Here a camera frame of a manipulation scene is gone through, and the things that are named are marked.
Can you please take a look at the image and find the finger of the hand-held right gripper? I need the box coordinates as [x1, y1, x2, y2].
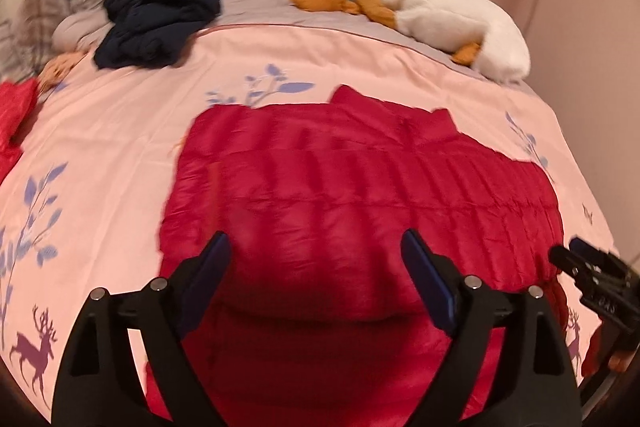
[570, 237, 632, 278]
[549, 246, 608, 295]

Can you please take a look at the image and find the dark navy garment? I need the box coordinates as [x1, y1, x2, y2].
[95, 0, 222, 69]

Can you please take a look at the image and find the plaid grey pillow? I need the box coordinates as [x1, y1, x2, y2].
[0, 0, 68, 80]

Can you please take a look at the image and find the person's right hand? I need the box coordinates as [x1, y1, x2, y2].
[581, 321, 632, 378]

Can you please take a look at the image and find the grey cloth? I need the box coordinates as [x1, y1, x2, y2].
[52, 9, 117, 52]

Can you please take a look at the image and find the coral pink down jacket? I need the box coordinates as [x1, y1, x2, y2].
[0, 79, 42, 185]

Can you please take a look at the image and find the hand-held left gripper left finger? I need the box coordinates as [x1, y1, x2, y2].
[51, 231, 233, 427]

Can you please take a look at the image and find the grey bed sheet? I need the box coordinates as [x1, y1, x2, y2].
[165, 0, 493, 80]

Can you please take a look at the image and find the red down jacket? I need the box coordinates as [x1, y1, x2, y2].
[145, 84, 571, 427]

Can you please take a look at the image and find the small orange doll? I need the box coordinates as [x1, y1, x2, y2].
[39, 52, 82, 92]

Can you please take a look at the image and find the white goose plush toy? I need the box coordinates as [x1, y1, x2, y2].
[291, 0, 531, 82]

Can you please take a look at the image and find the pink printed duvet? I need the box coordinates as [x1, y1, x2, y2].
[0, 24, 619, 423]

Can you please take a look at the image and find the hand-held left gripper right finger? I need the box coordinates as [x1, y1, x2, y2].
[401, 228, 583, 427]

